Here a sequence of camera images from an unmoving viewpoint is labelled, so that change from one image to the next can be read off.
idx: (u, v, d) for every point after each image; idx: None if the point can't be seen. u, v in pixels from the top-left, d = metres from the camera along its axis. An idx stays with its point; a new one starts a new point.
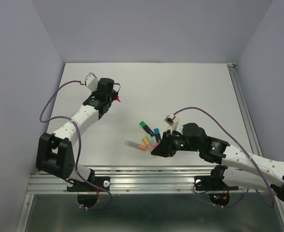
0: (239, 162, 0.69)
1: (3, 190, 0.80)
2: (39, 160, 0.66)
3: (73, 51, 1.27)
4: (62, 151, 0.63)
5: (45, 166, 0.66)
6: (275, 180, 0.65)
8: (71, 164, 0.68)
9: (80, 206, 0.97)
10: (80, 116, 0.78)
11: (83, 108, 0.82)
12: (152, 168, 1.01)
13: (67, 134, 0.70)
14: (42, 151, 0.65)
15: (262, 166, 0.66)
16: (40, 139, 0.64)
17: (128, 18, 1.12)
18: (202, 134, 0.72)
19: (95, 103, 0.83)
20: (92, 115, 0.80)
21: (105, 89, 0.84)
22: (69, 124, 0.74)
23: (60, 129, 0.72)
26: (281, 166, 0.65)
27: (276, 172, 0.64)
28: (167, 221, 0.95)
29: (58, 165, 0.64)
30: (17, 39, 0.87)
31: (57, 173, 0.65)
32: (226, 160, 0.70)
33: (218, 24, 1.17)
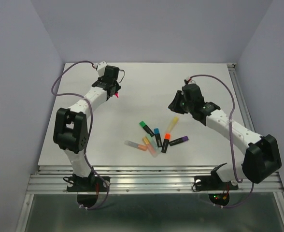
0: (220, 123, 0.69)
1: (2, 187, 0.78)
2: (56, 134, 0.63)
3: (74, 51, 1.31)
4: (78, 123, 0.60)
5: (62, 139, 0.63)
6: (244, 148, 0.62)
8: (86, 137, 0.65)
9: (79, 206, 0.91)
10: (90, 95, 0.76)
11: (92, 88, 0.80)
12: (151, 168, 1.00)
13: (81, 108, 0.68)
14: (59, 124, 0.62)
15: (236, 130, 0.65)
16: (57, 113, 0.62)
17: (127, 19, 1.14)
18: (198, 91, 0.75)
19: (104, 84, 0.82)
20: (101, 95, 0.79)
21: (112, 72, 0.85)
22: (82, 101, 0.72)
23: (74, 105, 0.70)
26: (254, 136, 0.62)
27: (246, 138, 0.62)
28: (167, 221, 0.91)
29: (74, 137, 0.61)
30: (16, 37, 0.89)
31: (73, 146, 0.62)
32: (210, 120, 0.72)
33: (217, 23, 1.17)
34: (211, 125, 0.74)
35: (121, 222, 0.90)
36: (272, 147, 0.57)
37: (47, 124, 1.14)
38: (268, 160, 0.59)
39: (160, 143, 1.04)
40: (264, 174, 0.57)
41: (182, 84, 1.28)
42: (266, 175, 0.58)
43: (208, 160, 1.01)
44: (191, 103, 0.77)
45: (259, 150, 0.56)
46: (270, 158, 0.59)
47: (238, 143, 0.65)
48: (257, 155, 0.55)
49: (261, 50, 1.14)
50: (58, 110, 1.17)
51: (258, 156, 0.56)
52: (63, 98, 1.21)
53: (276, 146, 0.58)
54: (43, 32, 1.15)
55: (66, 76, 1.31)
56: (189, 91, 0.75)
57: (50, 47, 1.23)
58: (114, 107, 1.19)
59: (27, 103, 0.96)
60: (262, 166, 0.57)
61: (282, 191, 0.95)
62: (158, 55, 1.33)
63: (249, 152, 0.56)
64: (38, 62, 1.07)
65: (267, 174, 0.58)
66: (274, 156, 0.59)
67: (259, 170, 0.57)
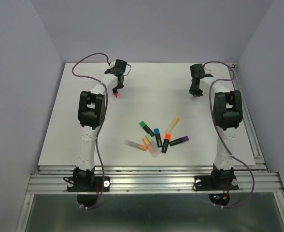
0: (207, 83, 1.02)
1: (3, 187, 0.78)
2: (79, 111, 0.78)
3: (74, 52, 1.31)
4: (99, 102, 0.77)
5: (86, 117, 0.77)
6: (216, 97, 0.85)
8: (103, 113, 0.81)
9: (80, 206, 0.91)
10: (105, 80, 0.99)
11: (106, 75, 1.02)
12: (152, 168, 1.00)
13: (100, 92, 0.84)
14: (83, 103, 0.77)
15: (217, 88, 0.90)
16: (80, 95, 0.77)
17: (127, 19, 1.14)
18: (198, 66, 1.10)
19: (114, 72, 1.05)
20: (113, 80, 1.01)
21: (121, 64, 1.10)
22: (99, 86, 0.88)
23: (93, 88, 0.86)
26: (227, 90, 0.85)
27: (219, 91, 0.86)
28: (167, 221, 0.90)
29: (95, 114, 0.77)
30: (15, 37, 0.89)
31: (95, 122, 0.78)
32: (205, 82, 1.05)
33: (217, 23, 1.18)
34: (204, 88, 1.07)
35: (121, 222, 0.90)
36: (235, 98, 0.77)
37: (47, 124, 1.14)
38: (232, 110, 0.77)
39: (160, 143, 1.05)
40: (225, 116, 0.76)
41: (182, 84, 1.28)
42: (227, 118, 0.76)
43: (208, 160, 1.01)
44: (193, 74, 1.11)
45: (223, 96, 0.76)
46: (234, 109, 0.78)
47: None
48: (220, 98, 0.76)
49: (261, 50, 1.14)
50: (58, 110, 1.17)
51: (221, 98, 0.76)
52: (63, 98, 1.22)
53: (240, 99, 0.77)
54: (43, 32, 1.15)
55: (67, 76, 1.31)
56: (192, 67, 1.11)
57: (50, 47, 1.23)
58: (114, 106, 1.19)
59: (27, 103, 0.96)
60: (223, 109, 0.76)
61: (282, 191, 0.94)
62: (159, 55, 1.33)
63: (216, 96, 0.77)
64: (37, 61, 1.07)
65: (229, 119, 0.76)
66: (236, 106, 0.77)
67: (220, 111, 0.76)
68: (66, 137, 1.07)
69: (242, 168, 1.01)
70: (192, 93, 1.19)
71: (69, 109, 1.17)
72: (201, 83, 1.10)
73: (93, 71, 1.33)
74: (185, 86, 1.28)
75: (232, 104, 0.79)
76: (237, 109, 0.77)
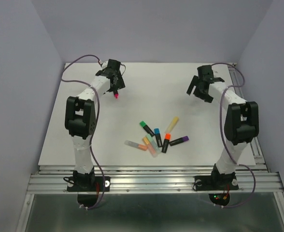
0: (218, 90, 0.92)
1: (3, 187, 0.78)
2: (67, 120, 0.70)
3: (74, 52, 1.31)
4: (89, 109, 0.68)
5: (73, 125, 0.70)
6: None
8: (93, 122, 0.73)
9: (80, 205, 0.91)
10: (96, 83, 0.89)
11: (97, 77, 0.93)
12: (152, 168, 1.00)
13: (89, 96, 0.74)
14: (70, 110, 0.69)
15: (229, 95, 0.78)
16: (66, 101, 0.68)
17: (127, 19, 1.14)
18: (208, 68, 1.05)
19: (106, 74, 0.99)
20: (105, 82, 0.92)
21: (114, 65, 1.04)
22: (89, 89, 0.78)
23: (82, 93, 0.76)
26: (241, 100, 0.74)
27: (233, 100, 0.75)
28: (167, 221, 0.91)
29: (84, 123, 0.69)
30: (16, 37, 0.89)
31: (84, 131, 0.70)
32: (215, 89, 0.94)
33: (217, 24, 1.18)
34: (214, 95, 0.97)
35: (121, 222, 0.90)
36: (251, 110, 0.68)
37: (48, 124, 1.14)
38: (246, 124, 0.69)
39: (161, 143, 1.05)
40: (239, 132, 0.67)
41: (182, 84, 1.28)
42: (240, 134, 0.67)
43: (208, 160, 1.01)
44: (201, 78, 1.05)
45: (237, 108, 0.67)
46: (249, 123, 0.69)
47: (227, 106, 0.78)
48: (234, 110, 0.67)
49: (261, 50, 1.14)
50: (58, 110, 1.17)
51: (236, 111, 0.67)
52: (63, 97, 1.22)
53: (256, 112, 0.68)
54: (43, 32, 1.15)
55: (67, 76, 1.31)
56: (201, 68, 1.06)
57: (50, 47, 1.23)
58: (114, 106, 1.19)
59: (27, 103, 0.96)
60: (237, 123, 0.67)
61: (282, 191, 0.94)
62: (159, 55, 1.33)
63: (230, 108, 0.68)
64: (37, 61, 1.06)
65: (243, 134, 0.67)
66: (252, 121, 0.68)
67: (234, 126, 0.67)
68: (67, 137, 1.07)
69: (242, 168, 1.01)
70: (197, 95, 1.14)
71: None
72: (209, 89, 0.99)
73: (93, 71, 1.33)
74: (185, 87, 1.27)
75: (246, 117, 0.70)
76: (253, 124, 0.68)
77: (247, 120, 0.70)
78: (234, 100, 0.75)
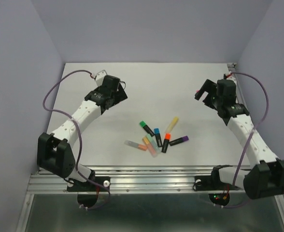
0: (242, 128, 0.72)
1: (3, 187, 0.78)
2: (39, 159, 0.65)
3: (74, 51, 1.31)
4: (61, 152, 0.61)
5: (46, 165, 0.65)
6: (255, 162, 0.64)
8: (71, 163, 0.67)
9: (80, 205, 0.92)
10: (79, 114, 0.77)
11: (83, 104, 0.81)
12: (151, 168, 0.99)
13: (66, 134, 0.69)
14: (42, 150, 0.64)
15: (255, 142, 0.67)
16: (38, 139, 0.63)
17: (127, 19, 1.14)
18: (231, 88, 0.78)
19: (99, 99, 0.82)
20: (92, 112, 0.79)
21: (109, 85, 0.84)
22: (68, 123, 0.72)
23: (59, 129, 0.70)
26: (269, 154, 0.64)
27: (260, 154, 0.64)
28: (167, 221, 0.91)
29: (57, 165, 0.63)
30: (15, 37, 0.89)
31: (57, 171, 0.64)
32: (234, 123, 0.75)
33: (217, 23, 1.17)
34: (235, 131, 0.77)
35: (121, 222, 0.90)
36: (283, 172, 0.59)
37: (48, 124, 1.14)
38: (273, 183, 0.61)
39: (161, 143, 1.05)
40: (264, 193, 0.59)
41: (182, 84, 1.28)
42: (264, 195, 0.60)
43: (208, 160, 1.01)
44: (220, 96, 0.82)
45: (268, 170, 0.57)
46: (276, 183, 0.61)
47: (251, 155, 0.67)
48: (265, 174, 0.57)
49: (261, 50, 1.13)
50: (58, 110, 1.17)
51: (265, 174, 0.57)
52: (63, 97, 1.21)
53: None
54: (43, 32, 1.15)
55: (67, 76, 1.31)
56: (223, 85, 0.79)
57: (50, 47, 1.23)
58: (114, 106, 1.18)
59: (27, 103, 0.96)
60: (264, 185, 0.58)
61: None
62: (159, 55, 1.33)
63: (257, 169, 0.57)
64: (37, 61, 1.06)
65: (267, 194, 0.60)
66: (281, 182, 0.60)
67: (260, 188, 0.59)
68: None
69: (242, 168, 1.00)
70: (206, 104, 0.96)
71: (69, 109, 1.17)
72: (228, 122, 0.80)
73: (93, 71, 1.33)
74: (185, 87, 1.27)
75: (273, 174, 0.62)
76: (280, 185, 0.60)
77: (274, 178, 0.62)
78: (261, 155, 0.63)
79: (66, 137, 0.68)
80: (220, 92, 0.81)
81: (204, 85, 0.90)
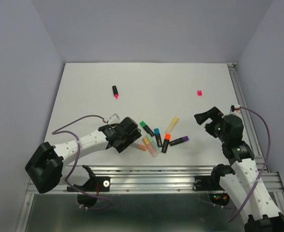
0: (246, 176, 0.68)
1: (2, 187, 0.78)
2: (30, 164, 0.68)
3: (74, 52, 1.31)
4: (51, 169, 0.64)
5: (32, 172, 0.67)
6: (257, 214, 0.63)
8: (55, 181, 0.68)
9: (80, 206, 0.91)
10: (87, 140, 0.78)
11: (94, 132, 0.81)
12: (151, 168, 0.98)
13: (65, 153, 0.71)
14: (37, 157, 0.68)
15: (259, 194, 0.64)
16: (40, 146, 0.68)
17: (127, 19, 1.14)
18: (238, 129, 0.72)
19: (110, 135, 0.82)
20: (99, 144, 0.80)
21: (126, 125, 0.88)
22: (73, 144, 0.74)
23: (63, 144, 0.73)
26: (273, 209, 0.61)
27: (263, 207, 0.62)
28: (167, 220, 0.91)
29: (40, 178, 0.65)
30: (15, 37, 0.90)
31: (36, 183, 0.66)
32: (239, 168, 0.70)
33: (217, 24, 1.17)
34: (237, 174, 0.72)
35: (121, 222, 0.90)
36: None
37: (48, 124, 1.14)
38: None
39: (160, 143, 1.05)
40: None
41: (182, 84, 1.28)
42: None
43: (207, 160, 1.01)
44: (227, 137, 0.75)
45: (268, 226, 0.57)
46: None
47: (253, 205, 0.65)
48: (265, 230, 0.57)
49: (261, 50, 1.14)
50: (58, 110, 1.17)
51: (266, 229, 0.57)
52: (63, 97, 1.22)
53: None
54: (43, 32, 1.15)
55: (67, 76, 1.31)
56: (230, 124, 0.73)
57: (50, 47, 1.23)
58: (114, 107, 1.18)
59: (27, 103, 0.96)
60: None
61: (282, 191, 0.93)
62: (159, 55, 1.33)
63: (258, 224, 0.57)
64: (37, 61, 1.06)
65: None
66: None
67: None
68: (66, 137, 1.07)
69: None
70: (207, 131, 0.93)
71: (69, 109, 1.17)
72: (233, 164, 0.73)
73: (93, 71, 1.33)
74: (185, 86, 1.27)
75: None
76: None
77: None
78: (264, 209, 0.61)
79: (63, 155, 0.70)
80: (225, 129, 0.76)
81: (210, 112, 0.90)
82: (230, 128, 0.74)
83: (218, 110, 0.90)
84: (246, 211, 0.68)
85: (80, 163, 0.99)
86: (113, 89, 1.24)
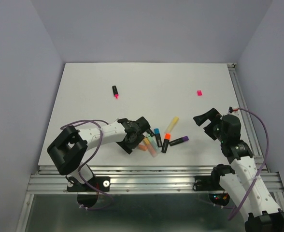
0: (245, 173, 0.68)
1: (2, 187, 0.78)
2: (54, 144, 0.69)
3: (74, 52, 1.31)
4: (75, 151, 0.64)
5: (54, 153, 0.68)
6: (256, 211, 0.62)
8: (76, 165, 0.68)
9: (80, 206, 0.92)
10: (107, 129, 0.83)
11: (114, 123, 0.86)
12: (151, 168, 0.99)
13: (89, 138, 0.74)
14: (61, 139, 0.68)
15: (258, 191, 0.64)
16: (64, 128, 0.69)
17: (127, 19, 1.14)
18: (236, 128, 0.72)
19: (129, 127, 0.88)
20: (118, 134, 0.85)
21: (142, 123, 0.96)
22: (96, 131, 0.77)
23: (86, 130, 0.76)
26: (272, 205, 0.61)
27: (262, 204, 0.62)
28: (167, 220, 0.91)
29: (63, 160, 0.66)
30: (15, 37, 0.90)
31: (58, 164, 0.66)
32: (238, 166, 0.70)
33: (217, 24, 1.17)
34: (236, 172, 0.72)
35: (121, 221, 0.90)
36: None
37: (48, 124, 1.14)
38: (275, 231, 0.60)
39: (161, 143, 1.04)
40: None
41: (182, 83, 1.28)
42: None
43: (207, 160, 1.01)
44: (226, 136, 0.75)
45: (268, 223, 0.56)
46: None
47: (252, 202, 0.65)
48: (265, 226, 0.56)
49: (261, 50, 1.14)
50: (58, 110, 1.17)
51: (266, 225, 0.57)
52: (63, 97, 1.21)
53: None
54: (43, 32, 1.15)
55: (67, 76, 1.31)
56: (227, 123, 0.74)
57: (50, 47, 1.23)
58: (114, 106, 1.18)
59: (27, 102, 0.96)
60: None
61: (282, 191, 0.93)
62: (158, 55, 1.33)
63: (259, 222, 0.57)
64: (37, 61, 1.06)
65: None
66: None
67: None
68: None
69: None
70: (206, 133, 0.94)
71: (69, 109, 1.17)
72: (232, 163, 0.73)
73: (93, 71, 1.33)
74: (185, 86, 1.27)
75: None
76: None
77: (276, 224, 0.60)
78: (264, 206, 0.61)
79: (87, 139, 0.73)
80: (224, 128, 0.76)
81: (208, 113, 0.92)
82: (228, 127, 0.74)
83: (217, 112, 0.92)
84: (246, 210, 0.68)
85: None
86: (113, 89, 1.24)
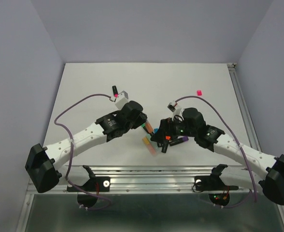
0: (229, 149, 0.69)
1: (2, 186, 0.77)
2: (27, 165, 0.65)
3: (74, 51, 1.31)
4: (42, 174, 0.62)
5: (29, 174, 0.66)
6: (261, 173, 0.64)
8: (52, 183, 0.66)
9: (80, 206, 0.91)
10: (81, 137, 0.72)
11: (90, 127, 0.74)
12: (151, 168, 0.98)
13: (57, 153, 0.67)
14: (30, 160, 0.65)
15: (249, 155, 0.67)
16: (31, 149, 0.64)
17: (127, 19, 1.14)
18: (199, 119, 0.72)
19: (111, 126, 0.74)
20: (96, 138, 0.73)
21: (127, 113, 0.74)
22: (66, 142, 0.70)
23: (54, 145, 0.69)
26: (267, 159, 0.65)
27: (261, 162, 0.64)
28: (167, 221, 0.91)
29: (36, 182, 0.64)
30: (15, 37, 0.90)
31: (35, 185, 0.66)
32: (220, 148, 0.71)
33: (217, 23, 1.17)
34: (221, 153, 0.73)
35: (121, 222, 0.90)
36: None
37: (47, 123, 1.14)
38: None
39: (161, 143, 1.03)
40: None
41: (182, 83, 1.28)
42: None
43: (208, 160, 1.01)
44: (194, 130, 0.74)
45: (278, 176, 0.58)
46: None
47: (253, 168, 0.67)
48: (278, 181, 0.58)
49: (261, 50, 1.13)
50: (58, 109, 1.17)
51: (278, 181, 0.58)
52: (63, 97, 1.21)
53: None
54: (42, 31, 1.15)
55: (66, 75, 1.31)
56: (190, 119, 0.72)
57: (50, 46, 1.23)
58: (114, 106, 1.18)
59: (26, 102, 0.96)
60: (283, 189, 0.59)
61: None
62: (159, 55, 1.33)
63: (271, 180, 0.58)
64: (36, 60, 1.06)
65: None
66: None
67: (281, 193, 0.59)
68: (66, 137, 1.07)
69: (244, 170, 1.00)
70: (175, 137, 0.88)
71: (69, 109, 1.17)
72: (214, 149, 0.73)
73: (92, 71, 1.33)
74: (185, 86, 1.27)
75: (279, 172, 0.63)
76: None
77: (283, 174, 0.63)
78: (263, 165, 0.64)
79: (54, 157, 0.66)
80: (188, 124, 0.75)
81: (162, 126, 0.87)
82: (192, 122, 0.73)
83: (166, 120, 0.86)
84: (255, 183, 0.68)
85: (80, 163, 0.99)
86: (113, 89, 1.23)
